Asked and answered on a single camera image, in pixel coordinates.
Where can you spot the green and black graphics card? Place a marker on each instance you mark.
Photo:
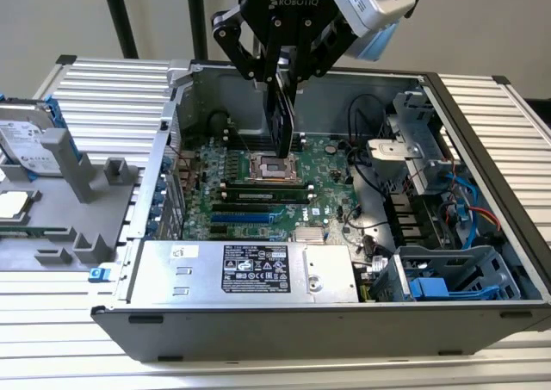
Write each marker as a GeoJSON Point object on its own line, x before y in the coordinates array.
{"type": "Point", "coordinates": [282, 123]}

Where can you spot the silver power supply unit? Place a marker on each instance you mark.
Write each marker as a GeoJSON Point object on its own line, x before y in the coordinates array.
{"type": "Point", "coordinates": [193, 278]}

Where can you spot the blue disk bay latch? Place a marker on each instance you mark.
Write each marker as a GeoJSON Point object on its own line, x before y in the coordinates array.
{"type": "Point", "coordinates": [428, 287]}

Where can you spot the blue card retention clip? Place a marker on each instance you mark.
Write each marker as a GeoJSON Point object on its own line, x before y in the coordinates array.
{"type": "Point", "coordinates": [165, 162]}
{"type": "Point", "coordinates": [160, 184]}
{"type": "Point", "coordinates": [152, 225]}
{"type": "Point", "coordinates": [157, 199]}

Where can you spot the grey plastic disk bay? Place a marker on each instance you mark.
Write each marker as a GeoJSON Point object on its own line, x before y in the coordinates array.
{"type": "Point", "coordinates": [447, 261]}

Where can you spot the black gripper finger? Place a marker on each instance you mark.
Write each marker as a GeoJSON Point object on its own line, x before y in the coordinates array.
{"type": "Point", "coordinates": [318, 45]}
{"type": "Point", "coordinates": [230, 37]}

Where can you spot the blue expansion slot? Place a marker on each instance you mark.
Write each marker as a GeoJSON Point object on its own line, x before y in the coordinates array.
{"type": "Point", "coordinates": [241, 219]}

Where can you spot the grey parts rack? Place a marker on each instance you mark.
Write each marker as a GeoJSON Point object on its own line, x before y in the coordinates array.
{"type": "Point", "coordinates": [64, 209]}

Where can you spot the small blue plastic clip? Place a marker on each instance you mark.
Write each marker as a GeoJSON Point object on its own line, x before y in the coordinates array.
{"type": "Point", "coordinates": [98, 274]}

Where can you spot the hard disk in blue carrier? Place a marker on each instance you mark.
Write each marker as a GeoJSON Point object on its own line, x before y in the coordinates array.
{"type": "Point", "coordinates": [21, 140]}

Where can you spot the grey open PC case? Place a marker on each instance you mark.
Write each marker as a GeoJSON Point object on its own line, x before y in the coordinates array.
{"type": "Point", "coordinates": [301, 334]}

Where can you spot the silver finned heat sink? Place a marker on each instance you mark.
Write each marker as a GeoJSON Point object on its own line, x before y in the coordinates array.
{"type": "Point", "coordinates": [309, 234]}

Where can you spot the silver coin cell battery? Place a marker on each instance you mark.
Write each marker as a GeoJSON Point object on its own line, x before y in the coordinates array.
{"type": "Point", "coordinates": [329, 149]}

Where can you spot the black expansion slot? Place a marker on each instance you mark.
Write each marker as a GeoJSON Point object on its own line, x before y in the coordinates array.
{"type": "Point", "coordinates": [241, 208]}

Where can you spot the silver CPU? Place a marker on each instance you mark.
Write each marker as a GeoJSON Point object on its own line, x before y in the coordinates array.
{"type": "Point", "coordinates": [13, 205]}

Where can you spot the black table corner cap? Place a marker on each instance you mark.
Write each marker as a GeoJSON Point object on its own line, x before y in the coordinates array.
{"type": "Point", "coordinates": [65, 60]}
{"type": "Point", "coordinates": [501, 80]}

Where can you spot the silver metal drive cage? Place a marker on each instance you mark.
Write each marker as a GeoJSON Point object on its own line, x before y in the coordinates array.
{"type": "Point", "coordinates": [413, 119]}

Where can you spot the CPU socket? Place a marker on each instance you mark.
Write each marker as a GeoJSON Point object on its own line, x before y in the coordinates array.
{"type": "Point", "coordinates": [273, 168]}

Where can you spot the black slanted tripod leg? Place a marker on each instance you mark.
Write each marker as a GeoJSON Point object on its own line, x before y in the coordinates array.
{"type": "Point", "coordinates": [123, 24]}

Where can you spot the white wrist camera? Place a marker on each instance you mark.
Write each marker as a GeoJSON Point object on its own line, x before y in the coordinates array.
{"type": "Point", "coordinates": [374, 9]}

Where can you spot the green motherboard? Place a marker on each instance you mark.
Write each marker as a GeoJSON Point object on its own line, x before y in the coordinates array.
{"type": "Point", "coordinates": [318, 183]}

